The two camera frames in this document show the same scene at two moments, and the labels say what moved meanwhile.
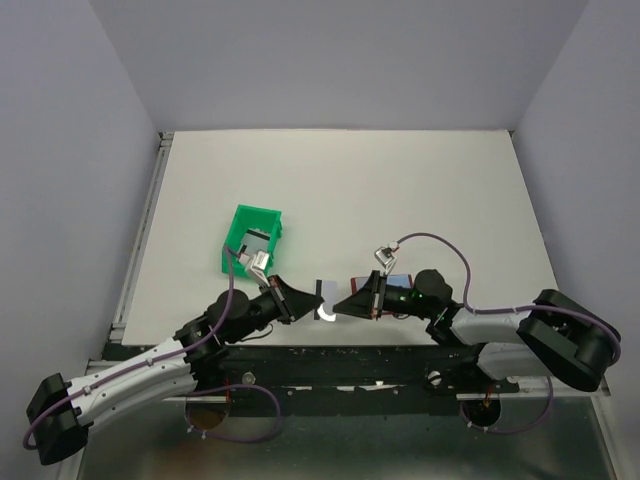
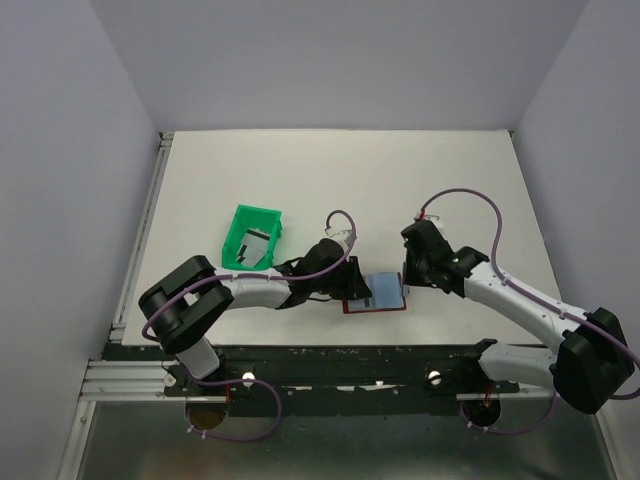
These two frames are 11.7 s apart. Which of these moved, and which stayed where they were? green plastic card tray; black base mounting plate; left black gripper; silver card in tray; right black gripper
Moved: left black gripper; right black gripper
Stayed: green plastic card tray; black base mounting plate; silver card in tray
